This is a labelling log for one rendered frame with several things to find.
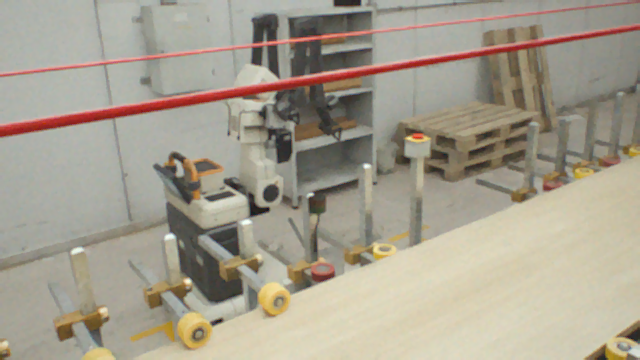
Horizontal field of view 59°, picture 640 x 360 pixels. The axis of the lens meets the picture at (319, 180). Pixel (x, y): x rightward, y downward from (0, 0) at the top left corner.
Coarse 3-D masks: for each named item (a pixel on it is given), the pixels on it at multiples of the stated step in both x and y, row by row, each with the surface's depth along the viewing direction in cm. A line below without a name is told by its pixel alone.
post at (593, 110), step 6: (594, 102) 286; (594, 108) 285; (588, 114) 288; (594, 114) 285; (588, 120) 289; (594, 120) 287; (588, 126) 289; (594, 126) 288; (588, 132) 290; (594, 132) 290; (588, 138) 291; (594, 138) 291; (588, 144) 292; (588, 150) 292; (588, 156) 293; (588, 162) 294
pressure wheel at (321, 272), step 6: (318, 264) 191; (324, 264) 191; (330, 264) 191; (312, 270) 187; (318, 270) 188; (324, 270) 187; (330, 270) 187; (312, 276) 187; (318, 276) 185; (324, 276) 185; (330, 276) 186
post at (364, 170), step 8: (360, 168) 204; (368, 168) 203; (360, 176) 206; (368, 176) 204; (360, 184) 207; (368, 184) 205; (360, 192) 208; (368, 192) 207; (360, 200) 209; (368, 200) 208; (360, 208) 210; (368, 208) 209; (360, 216) 211; (368, 216) 210; (360, 224) 212; (368, 224) 211; (360, 232) 214; (368, 232) 212; (360, 240) 215; (368, 240) 213; (360, 264) 218
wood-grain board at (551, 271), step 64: (576, 192) 244; (448, 256) 194; (512, 256) 192; (576, 256) 191; (256, 320) 162; (320, 320) 161; (384, 320) 160; (448, 320) 159; (512, 320) 158; (576, 320) 157
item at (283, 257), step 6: (258, 240) 221; (264, 240) 220; (258, 246) 221; (270, 252) 214; (276, 252) 210; (282, 252) 210; (276, 258) 211; (282, 258) 207; (288, 258) 206; (294, 258) 206; (288, 264) 205; (306, 270) 197; (306, 276) 196; (312, 282) 193; (318, 282) 189
